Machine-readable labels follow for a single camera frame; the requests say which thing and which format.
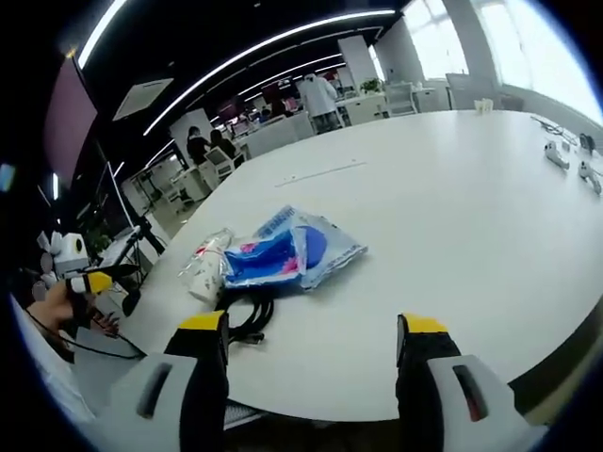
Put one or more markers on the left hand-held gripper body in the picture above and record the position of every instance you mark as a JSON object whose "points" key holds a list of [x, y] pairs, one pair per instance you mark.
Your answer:
{"points": [[70, 249]]}

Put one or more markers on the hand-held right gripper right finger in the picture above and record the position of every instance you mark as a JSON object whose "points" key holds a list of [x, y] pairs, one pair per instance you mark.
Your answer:
{"points": [[452, 391]]}

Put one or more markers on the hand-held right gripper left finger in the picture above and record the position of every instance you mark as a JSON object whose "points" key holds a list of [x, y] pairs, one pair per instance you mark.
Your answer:
{"points": [[160, 395]]}

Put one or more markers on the plastic-wrapped white paper cups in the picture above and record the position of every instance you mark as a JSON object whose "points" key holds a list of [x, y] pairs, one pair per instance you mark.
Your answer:
{"points": [[207, 268]]}

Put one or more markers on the blue packet with pink print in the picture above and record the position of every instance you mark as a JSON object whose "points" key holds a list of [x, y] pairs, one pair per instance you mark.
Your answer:
{"points": [[264, 266]]}

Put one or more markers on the clear bag with blue insert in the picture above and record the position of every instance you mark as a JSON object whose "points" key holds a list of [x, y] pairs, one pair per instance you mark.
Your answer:
{"points": [[330, 247]]}

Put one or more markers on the person's left hand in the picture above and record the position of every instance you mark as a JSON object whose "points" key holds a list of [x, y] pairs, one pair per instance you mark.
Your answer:
{"points": [[52, 308]]}

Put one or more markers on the black tripod stand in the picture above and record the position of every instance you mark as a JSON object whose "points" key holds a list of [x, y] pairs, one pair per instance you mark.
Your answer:
{"points": [[136, 212]]}

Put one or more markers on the dark purple screen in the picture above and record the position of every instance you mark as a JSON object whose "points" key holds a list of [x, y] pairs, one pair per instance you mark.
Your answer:
{"points": [[70, 122]]}

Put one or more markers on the white table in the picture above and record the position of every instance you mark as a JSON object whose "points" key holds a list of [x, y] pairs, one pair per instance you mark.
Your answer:
{"points": [[424, 226]]}

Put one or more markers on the ceiling air vent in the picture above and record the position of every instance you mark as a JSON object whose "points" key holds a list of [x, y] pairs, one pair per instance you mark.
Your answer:
{"points": [[143, 99]]}

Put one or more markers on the short ceiling light strip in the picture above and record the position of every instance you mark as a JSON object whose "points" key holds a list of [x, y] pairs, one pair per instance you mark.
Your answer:
{"points": [[101, 30]]}

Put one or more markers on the white handheld controller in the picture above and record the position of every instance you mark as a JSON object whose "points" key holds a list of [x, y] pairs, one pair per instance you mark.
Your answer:
{"points": [[557, 156], [591, 176]]}

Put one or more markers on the long ceiling light strip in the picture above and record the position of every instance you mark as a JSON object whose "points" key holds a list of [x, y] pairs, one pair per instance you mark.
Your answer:
{"points": [[264, 47]]}

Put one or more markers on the small black device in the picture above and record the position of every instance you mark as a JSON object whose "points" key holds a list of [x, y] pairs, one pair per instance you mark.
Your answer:
{"points": [[587, 141]]}

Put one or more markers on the small white object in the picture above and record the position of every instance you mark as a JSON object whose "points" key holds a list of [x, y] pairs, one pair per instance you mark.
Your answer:
{"points": [[484, 105]]}

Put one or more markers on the green potted plant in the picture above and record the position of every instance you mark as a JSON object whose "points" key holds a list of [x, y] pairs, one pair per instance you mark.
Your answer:
{"points": [[371, 86]]}

